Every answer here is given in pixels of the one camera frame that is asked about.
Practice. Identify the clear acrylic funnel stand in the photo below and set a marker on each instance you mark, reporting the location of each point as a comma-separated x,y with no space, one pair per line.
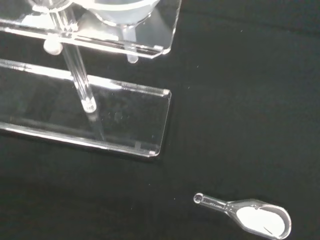
125,117

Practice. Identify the glass weighing funnel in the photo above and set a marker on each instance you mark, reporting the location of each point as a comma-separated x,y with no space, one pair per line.
260,220

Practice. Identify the black cloth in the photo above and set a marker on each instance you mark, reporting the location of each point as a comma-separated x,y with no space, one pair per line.
237,100

